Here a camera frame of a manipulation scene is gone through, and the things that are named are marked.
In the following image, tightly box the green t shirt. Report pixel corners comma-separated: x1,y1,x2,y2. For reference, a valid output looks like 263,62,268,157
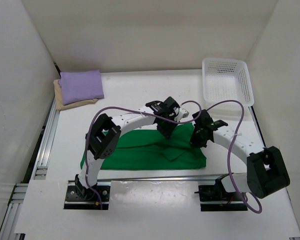
79,123,208,171

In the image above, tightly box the purple t shirt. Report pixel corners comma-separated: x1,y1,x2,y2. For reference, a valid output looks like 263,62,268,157
58,70,104,105

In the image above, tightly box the beige t shirt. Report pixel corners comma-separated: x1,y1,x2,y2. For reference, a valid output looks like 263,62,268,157
53,79,98,111

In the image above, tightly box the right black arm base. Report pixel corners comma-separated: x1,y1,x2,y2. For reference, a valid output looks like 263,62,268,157
194,180,248,212

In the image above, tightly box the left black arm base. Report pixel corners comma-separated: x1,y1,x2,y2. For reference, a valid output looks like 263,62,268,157
63,181,111,211

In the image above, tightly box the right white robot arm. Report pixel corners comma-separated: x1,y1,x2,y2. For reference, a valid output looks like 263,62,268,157
189,110,291,199

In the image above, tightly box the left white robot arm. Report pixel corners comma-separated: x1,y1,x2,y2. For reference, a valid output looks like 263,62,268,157
74,96,189,200

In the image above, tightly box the white plastic basket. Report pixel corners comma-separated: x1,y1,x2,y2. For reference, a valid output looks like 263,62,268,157
202,57,255,107

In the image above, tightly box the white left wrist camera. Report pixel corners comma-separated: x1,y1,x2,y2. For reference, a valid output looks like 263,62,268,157
177,107,189,121

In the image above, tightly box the front aluminium table rail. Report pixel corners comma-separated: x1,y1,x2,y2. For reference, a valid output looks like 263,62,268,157
91,172,275,183

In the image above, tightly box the aluminium frame rail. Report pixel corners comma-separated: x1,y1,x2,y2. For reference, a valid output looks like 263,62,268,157
0,86,61,240

